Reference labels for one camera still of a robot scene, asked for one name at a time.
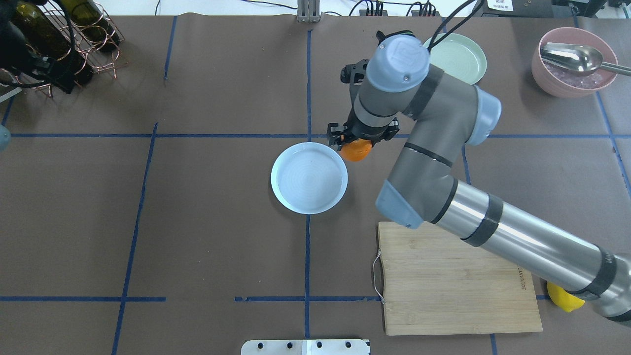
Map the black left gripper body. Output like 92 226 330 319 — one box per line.
0 20 74 94

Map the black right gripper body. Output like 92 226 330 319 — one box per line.
340 59 396 144

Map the orange mandarin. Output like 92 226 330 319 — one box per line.
339 139 373 162

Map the light blue plate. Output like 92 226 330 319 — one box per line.
270 142 349 215

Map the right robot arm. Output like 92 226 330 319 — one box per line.
327 30 631 326

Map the light green plate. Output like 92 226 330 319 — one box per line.
430 33 487 85

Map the dark wine bottle front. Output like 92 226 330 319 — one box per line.
11 0 93 86

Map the dark wine bottle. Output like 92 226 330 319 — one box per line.
61 0 120 53
11 0 93 86

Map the dark wine bottle middle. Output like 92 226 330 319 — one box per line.
61 0 120 53

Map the black power strip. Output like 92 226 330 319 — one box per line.
349 0 440 17

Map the bamboo cutting board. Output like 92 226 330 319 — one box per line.
377 221 543 336

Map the pink bowl with ice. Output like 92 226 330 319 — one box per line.
530 27 618 98

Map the metal scoop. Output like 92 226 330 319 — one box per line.
539 42 631 76

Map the yellow lemon right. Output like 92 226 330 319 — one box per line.
546 281 586 313

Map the aluminium frame post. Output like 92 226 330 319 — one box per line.
297 0 321 23

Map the copper wire bottle rack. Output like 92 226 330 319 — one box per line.
0 0 129 98

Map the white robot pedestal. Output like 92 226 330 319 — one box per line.
241 338 371 355

